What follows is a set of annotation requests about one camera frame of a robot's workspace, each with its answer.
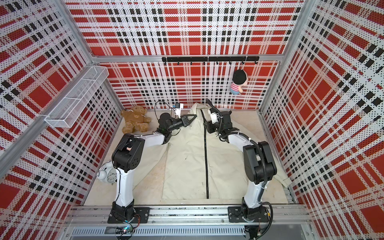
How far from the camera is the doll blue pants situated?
3.10ft

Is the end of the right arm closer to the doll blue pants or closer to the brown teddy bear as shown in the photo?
the doll blue pants

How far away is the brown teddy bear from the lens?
3.26 ft
